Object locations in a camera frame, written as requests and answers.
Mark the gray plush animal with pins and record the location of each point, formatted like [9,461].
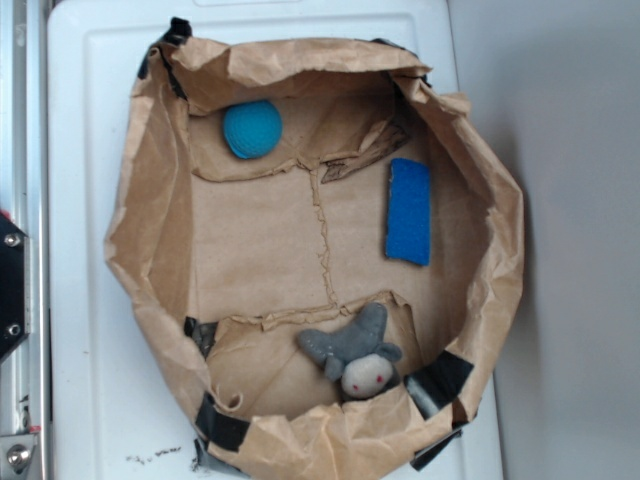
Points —
[356,356]

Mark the blue sponge block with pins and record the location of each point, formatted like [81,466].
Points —
[408,216]

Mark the brown paper bag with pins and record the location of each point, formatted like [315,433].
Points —
[256,400]

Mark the blue textured ball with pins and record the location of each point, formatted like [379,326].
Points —
[252,129]

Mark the white plastic tray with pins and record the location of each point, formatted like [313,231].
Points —
[113,414]

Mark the black mounting plate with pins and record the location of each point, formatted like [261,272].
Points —
[15,326]

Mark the aluminium frame rail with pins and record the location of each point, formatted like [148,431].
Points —
[25,376]

